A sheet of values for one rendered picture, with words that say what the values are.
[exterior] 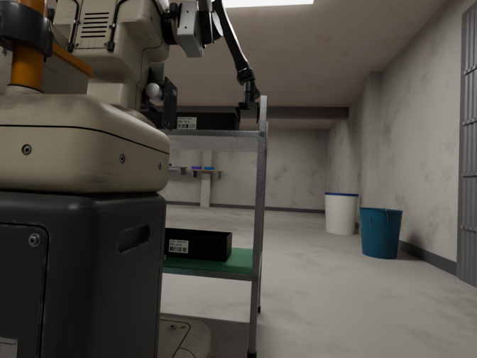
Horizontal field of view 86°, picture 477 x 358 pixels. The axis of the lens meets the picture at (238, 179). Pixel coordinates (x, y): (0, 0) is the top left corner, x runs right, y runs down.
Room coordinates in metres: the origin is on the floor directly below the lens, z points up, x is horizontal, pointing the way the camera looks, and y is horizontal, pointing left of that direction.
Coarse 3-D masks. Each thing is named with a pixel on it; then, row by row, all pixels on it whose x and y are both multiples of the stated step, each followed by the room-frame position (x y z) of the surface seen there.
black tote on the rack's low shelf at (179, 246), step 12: (168, 228) 1.44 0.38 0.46; (168, 240) 1.27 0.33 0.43; (180, 240) 1.26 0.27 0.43; (192, 240) 1.25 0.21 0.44; (204, 240) 1.25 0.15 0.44; (216, 240) 1.24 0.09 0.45; (228, 240) 1.27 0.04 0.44; (168, 252) 1.27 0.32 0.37; (180, 252) 1.26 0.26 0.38; (192, 252) 1.25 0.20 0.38; (204, 252) 1.25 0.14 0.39; (216, 252) 1.24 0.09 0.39; (228, 252) 1.29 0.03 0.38
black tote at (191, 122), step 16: (144, 112) 1.28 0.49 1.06; (160, 112) 1.27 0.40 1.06; (192, 112) 1.25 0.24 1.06; (208, 112) 1.23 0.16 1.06; (224, 112) 1.22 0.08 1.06; (160, 128) 1.27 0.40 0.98; (176, 128) 1.26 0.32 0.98; (192, 128) 1.24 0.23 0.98; (208, 128) 1.23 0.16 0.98; (224, 128) 1.22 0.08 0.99
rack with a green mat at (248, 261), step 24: (264, 96) 1.08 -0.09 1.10; (264, 120) 1.08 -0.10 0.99; (192, 144) 1.35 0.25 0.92; (216, 144) 1.32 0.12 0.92; (240, 144) 1.28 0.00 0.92; (264, 144) 1.08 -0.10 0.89; (264, 168) 1.49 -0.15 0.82; (264, 192) 1.49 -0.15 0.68; (168, 264) 1.15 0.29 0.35; (192, 264) 1.17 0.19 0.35; (216, 264) 1.19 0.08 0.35; (240, 264) 1.21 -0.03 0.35
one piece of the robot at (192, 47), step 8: (184, 8) 0.71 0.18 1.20; (192, 8) 0.71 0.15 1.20; (184, 16) 0.71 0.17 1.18; (192, 16) 0.70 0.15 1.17; (184, 24) 0.70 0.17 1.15; (192, 24) 0.70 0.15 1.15; (184, 32) 0.70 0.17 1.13; (192, 32) 0.70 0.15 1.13; (200, 32) 0.75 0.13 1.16; (184, 40) 0.72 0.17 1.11; (192, 40) 0.72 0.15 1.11; (200, 40) 0.76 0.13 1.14; (184, 48) 0.75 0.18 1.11; (192, 48) 0.75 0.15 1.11; (200, 48) 0.76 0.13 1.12; (192, 56) 0.79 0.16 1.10; (200, 56) 0.78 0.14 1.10
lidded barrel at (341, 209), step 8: (328, 192) 4.50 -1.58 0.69; (328, 200) 4.50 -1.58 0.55; (336, 200) 4.36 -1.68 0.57; (344, 200) 4.31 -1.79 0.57; (352, 200) 4.33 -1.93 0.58; (328, 208) 4.51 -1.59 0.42; (336, 208) 4.37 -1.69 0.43; (344, 208) 4.32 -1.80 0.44; (352, 208) 4.34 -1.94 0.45; (328, 216) 4.52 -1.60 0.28; (336, 216) 4.38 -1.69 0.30; (344, 216) 4.33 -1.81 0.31; (352, 216) 4.35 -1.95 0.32; (328, 224) 4.52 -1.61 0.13; (336, 224) 4.38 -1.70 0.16; (344, 224) 4.34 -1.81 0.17; (352, 224) 4.37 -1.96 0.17; (336, 232) 4.39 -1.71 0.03; (344, 232) 4.35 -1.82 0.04; (352, 232) 4.39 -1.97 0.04
